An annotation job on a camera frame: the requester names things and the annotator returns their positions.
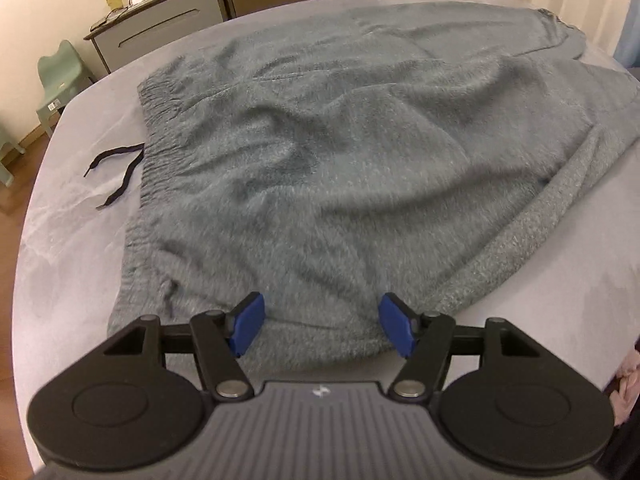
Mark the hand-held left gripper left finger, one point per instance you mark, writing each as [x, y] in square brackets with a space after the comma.
[248, 321]

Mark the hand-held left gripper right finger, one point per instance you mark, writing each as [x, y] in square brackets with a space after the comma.
[395, 327]

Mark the grey fleece pants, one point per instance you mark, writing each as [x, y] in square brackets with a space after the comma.
[325, 160]

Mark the green child chair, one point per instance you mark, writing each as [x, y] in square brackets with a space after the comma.
[6, 152]
[57, 77]

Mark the grey and brown sideboard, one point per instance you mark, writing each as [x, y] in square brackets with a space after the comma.
[150, 25]

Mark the yellow box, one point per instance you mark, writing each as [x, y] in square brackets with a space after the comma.
[114, 0]

